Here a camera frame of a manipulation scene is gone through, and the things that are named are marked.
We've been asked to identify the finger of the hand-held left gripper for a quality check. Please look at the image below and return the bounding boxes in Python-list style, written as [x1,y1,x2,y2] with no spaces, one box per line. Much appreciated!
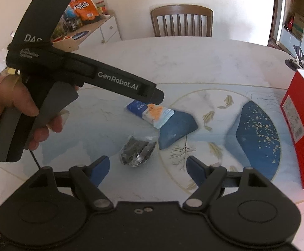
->
[135,84,165,104]

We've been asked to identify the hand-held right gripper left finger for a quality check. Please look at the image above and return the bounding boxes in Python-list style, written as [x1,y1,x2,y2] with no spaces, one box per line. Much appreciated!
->
[28,155,114,211]

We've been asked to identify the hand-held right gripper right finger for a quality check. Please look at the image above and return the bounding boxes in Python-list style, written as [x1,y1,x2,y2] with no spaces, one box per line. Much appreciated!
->
[182,155,274,211]

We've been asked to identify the blue snack packet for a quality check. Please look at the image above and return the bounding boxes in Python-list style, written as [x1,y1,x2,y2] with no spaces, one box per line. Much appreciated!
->
[126,101,174,129]

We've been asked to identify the dark packet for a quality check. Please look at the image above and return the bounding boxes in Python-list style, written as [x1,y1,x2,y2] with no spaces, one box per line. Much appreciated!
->
[119,135,158,166]

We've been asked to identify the white marble desktop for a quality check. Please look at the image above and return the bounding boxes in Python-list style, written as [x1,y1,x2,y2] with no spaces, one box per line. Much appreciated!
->
[0,37,304,251]

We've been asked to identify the person's left hand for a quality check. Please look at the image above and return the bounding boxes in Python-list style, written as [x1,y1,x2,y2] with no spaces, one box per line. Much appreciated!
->
[0,76,63,151]

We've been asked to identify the wooden tray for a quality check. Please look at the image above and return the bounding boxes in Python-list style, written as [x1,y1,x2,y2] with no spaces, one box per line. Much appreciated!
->
[51,35,80,51]

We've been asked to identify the glass plant terrarium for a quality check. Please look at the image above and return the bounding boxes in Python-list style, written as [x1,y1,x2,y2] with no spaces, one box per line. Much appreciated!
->
[51,13,72,41]

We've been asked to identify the blue round mouse pad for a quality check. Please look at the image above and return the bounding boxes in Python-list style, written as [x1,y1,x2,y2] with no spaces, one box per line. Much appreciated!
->
[68,31,90,40]

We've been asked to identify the fish print table mat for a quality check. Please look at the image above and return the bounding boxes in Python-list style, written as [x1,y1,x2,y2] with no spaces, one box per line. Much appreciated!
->
[39,82,304,196]

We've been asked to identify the orange snack bag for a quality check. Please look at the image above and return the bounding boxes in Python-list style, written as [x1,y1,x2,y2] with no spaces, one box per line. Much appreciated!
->
[72,0,101,25]

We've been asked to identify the white side cabinet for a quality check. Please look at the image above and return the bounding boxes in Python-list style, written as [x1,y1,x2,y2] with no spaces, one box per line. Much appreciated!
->
[51,10,121,51]

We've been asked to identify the red lid can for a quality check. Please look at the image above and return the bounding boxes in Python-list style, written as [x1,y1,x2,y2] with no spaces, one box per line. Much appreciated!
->
[96,1,108,15]

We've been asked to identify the brown wooden chair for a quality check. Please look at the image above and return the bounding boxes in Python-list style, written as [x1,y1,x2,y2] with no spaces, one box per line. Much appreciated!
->
[150,4,214,37]

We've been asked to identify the black phone stand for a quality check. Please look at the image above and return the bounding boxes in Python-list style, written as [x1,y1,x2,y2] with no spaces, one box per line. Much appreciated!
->
[285,44,304,72]

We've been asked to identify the small red object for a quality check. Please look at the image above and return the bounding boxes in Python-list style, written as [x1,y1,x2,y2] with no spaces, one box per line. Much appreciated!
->
[284,17,295,32]

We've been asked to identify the brown cardboard box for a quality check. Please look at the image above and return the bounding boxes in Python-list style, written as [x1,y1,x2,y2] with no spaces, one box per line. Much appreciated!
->
[292,13,304,38]

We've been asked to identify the black cable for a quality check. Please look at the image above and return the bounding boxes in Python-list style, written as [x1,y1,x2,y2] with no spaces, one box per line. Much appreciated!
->
[28,149,41,170]

